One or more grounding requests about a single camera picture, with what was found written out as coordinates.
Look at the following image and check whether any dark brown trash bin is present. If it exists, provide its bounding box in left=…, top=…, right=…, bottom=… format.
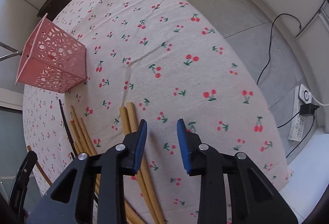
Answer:
left=37, top=0, right=70, bottom=21

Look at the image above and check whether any wooden chopstick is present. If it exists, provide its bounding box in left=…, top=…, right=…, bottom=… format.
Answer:
left=119, top=102, right=157, bottom=222
left=78, top=118, right=97, bottom=156
left=70, top=105, right=97, bottom=156
left=125, top=102, right=165, bottom=223

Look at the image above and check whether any cherry print tablecloth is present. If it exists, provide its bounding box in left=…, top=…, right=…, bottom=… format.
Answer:
left=23, top=0, right=290, bottom=223

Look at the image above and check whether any pink perforated utensil holder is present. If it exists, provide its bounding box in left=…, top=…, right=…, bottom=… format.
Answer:
left=16, top=16, right=87, bottom=93

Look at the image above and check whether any white power strip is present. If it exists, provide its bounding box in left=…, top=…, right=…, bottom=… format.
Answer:
left=288, top=84, right=312, bottom=141

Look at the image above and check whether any metal mop pole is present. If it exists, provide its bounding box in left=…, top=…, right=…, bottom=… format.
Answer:
left=0, top=42, right=24, bottom=62

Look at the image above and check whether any black power cable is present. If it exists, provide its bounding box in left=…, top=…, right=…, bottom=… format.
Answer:
left=256, top=13, right=302, bottom=86

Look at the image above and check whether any black chopstick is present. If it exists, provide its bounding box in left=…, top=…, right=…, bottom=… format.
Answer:
left=59, top=99, right=77, bottom=159

